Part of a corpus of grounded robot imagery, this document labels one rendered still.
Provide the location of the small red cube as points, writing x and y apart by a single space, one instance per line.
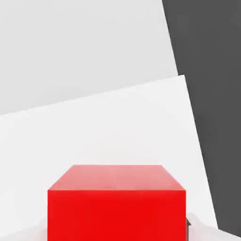
116 212

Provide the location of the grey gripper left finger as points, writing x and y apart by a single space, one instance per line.
38 234

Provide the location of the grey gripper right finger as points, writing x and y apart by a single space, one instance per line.
203 230

